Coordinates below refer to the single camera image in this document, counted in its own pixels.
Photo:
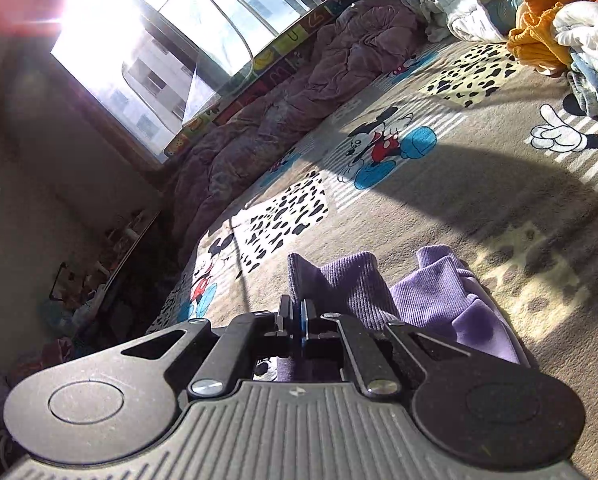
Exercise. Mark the dark cluttered side table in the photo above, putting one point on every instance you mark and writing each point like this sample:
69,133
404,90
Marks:
115,299

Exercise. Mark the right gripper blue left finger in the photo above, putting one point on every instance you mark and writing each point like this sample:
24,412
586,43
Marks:
248,338

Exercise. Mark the white pink print garment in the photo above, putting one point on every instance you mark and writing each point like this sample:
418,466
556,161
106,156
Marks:
576,27

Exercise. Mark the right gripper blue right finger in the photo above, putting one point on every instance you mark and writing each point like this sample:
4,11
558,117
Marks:
343,339

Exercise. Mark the mustard yellow garment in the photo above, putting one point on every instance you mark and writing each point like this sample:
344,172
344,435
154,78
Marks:
544,10

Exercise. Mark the Mickey Mouse print bed blanket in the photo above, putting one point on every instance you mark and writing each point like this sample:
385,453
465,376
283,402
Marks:
445,156

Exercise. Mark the colourful alphabet foam mat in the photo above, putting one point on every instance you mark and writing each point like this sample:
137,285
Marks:
282,58

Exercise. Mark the crumpled pink purple quilt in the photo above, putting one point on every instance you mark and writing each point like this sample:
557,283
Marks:
370,38

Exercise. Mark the lilac purple sweatshirt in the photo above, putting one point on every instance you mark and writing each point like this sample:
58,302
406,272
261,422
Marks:
442,296

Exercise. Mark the blue denim garment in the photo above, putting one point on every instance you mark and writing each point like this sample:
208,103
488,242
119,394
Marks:
583,80

